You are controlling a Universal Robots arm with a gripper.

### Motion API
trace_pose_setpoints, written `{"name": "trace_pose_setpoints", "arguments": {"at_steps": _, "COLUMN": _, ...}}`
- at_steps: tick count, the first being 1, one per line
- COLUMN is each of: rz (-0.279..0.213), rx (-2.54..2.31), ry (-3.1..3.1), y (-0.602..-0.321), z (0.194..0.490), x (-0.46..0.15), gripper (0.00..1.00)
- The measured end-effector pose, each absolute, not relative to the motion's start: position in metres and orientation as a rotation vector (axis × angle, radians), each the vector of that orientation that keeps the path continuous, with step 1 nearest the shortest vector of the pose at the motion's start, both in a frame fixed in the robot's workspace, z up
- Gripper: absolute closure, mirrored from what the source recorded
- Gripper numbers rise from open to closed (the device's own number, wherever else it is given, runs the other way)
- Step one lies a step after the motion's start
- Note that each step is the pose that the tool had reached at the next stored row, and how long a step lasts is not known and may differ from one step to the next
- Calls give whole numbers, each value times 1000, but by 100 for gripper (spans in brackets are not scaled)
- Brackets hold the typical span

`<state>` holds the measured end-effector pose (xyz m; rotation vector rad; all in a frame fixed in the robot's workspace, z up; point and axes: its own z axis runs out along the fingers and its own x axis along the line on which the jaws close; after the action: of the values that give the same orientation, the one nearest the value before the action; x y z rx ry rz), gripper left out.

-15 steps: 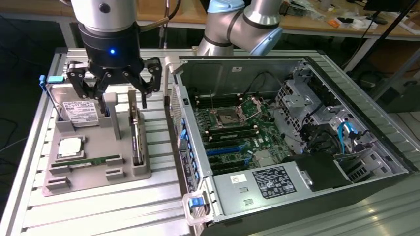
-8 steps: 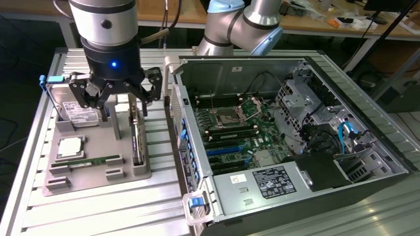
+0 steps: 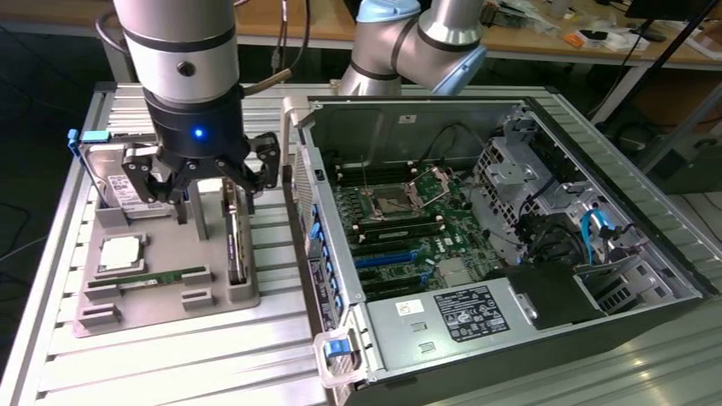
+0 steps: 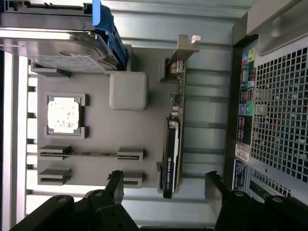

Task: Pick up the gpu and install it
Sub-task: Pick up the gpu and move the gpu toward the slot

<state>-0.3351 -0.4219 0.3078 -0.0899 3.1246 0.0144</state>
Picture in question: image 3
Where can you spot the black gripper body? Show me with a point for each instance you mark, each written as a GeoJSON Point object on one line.
{"type": "Point", "coordinates": [198, 122]}

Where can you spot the graphics card with black shroud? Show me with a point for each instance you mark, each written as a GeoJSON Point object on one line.
{"type": "Point", "coordinates": [236, 249]}

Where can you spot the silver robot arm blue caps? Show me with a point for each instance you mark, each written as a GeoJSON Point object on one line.
{"type": "Point", "coordinates": [176, 42]}

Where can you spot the hard disk in blue carrier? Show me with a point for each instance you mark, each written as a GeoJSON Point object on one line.
{"type": "Point", "coordinates": [105, 169]}

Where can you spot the blue slot clip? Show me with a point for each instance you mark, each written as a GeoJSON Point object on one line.
{"type": "Point", "coordinates": [338, 302]}
{"type": "Point", "coordinates": [324, 252]}
{"type": "Point", "coordinates": [312, 212]}
{"type": "Point", "coordinates": [336, 284]}
{"type": "Point", "coordinates": [330, 268]}
{"type": "Point", "coordinates": [314, 233]}

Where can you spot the silver CPU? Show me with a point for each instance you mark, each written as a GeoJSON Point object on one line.
{"type": "Point", "coordinates": [119, 254]}

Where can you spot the thin metal locking lever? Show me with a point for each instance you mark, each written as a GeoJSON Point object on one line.
{"type": "Point", "coordinates": [366, 177]}

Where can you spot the black RAM slot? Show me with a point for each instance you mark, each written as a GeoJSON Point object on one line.
{"type": "Point", "coordinates": [389, 170]}
{"type": "Point", "coordinates": [389, 181]}
{"type": "Point", "coordinates": [389, 175]}
{"type": "Point", "coordinates": [389, 165]}

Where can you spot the green RAM stick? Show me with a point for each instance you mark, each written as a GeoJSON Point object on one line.
{"type": "Point", "coordinates": [158, 278]}

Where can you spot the CPU socket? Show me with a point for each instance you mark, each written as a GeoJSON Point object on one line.
{"type": "Point", "coordinates": [396, 205]}

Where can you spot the black RAM stick with sticker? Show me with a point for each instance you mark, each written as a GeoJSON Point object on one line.
{"type": "Point", "coordinates": [401, 232]}

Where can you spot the black expansion slot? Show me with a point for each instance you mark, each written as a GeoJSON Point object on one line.
{"type": "Point", "coordinates": [384, 249]}
{"type": "Point", "coordinates": [396, 278]}
{"type": "Point", "coordinates": [401, 288]}

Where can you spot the metal socket cover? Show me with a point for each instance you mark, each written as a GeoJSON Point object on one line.
{"type": "Point", "coordinates": [432, 186]}

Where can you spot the grey parts rack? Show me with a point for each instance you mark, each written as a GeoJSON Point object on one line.
{"type": "Point", "coordinates": [155, 313]}

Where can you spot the blue expansion slot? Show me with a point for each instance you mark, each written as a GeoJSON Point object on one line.
{"type": "Point", "coordinates": [392, 258]}

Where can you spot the green motherboard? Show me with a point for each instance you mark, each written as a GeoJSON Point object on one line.
{"type": "Point", "coordinates": [469, 224]}

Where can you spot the silver chipset heatsink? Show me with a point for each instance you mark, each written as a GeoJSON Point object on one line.
{"type": "Point", "coordinates": [454, 272]}

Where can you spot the silver disk bay cage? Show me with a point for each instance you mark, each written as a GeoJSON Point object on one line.
{"type": "Point", "coordinates": [508, 173]}

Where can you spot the blue case latch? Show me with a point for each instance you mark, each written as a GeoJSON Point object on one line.
{"type": "Point", "coordinates": [337, 349]}

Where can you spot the silver power supply unit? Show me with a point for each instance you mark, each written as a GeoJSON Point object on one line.
{"type": "Point", "coordinates": [406, 338]}

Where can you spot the black plastic shroud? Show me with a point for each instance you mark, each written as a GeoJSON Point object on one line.
{"type": "Point", "coordinates": [548, 296]}

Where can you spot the small orange object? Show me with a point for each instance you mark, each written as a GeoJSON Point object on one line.
{"type": "Point", "coordinates": [573, 39]}

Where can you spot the black and white object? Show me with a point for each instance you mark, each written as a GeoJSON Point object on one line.
{"type": "Point", "coordinates": [596, 39]}

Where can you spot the black and silver PC case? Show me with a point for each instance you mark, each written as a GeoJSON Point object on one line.
{"type": "Point", "coordinates": [564, 359]}

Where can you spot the perforated metal disk bay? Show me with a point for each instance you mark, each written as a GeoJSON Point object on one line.
{"type": "Point", "coordinates": [637, 287]}

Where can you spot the black floor box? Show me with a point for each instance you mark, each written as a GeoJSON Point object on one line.
{"type": "Point", "coordinates": [688, 165]}

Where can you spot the grey stand pole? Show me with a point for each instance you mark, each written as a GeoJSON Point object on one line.
{"type": "Point", "coordinates": [691, 118]}

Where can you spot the black stand pole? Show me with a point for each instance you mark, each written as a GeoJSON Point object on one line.
{"type": "Point", "coordinates": [677, 39]}

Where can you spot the black monitor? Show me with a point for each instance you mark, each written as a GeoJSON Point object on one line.
{"type": "Point", "coordinates": [660, 8]}

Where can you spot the wooden desk with clutter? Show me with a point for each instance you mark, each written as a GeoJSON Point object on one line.
{"type": "Point", "coordinates": [691, 51]}

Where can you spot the beige corner bracket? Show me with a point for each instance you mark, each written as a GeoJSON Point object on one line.
{"type": "Point", "coordinates": [322, 372]}
{"type": "Point", "coordinates": [289, 127]}

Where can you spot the wooden desk white frame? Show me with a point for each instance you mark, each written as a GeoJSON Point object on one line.
{"type": "Point", "coordinates": [34, 12]}

